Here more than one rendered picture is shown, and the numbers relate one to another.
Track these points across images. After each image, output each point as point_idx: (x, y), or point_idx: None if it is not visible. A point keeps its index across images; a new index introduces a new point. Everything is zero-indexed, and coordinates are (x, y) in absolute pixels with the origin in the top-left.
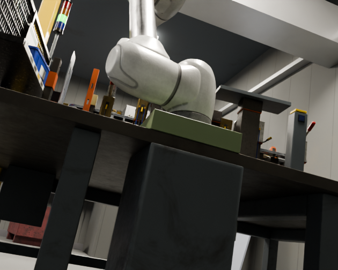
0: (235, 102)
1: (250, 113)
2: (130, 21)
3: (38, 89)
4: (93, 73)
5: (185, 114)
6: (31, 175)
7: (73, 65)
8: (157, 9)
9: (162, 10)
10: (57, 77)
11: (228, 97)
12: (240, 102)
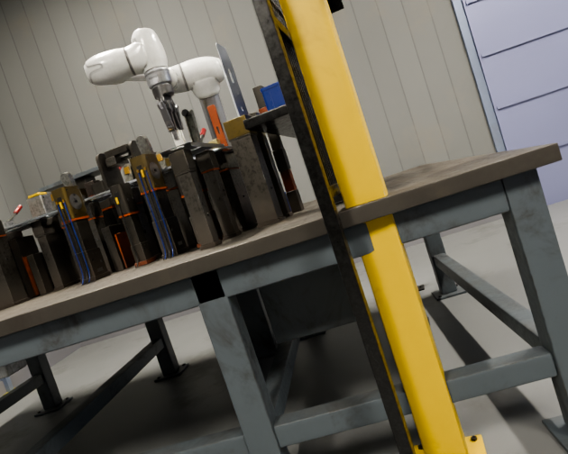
0: (84, 176)
1: None
2: None
3: (285, 134)
4: (216, 112)
5: None
6: None
7: (220, 57)
8: (181, 89)
9: (178, 92)
10: (259, 111)
11: (97, 172)
12: (88, 178)
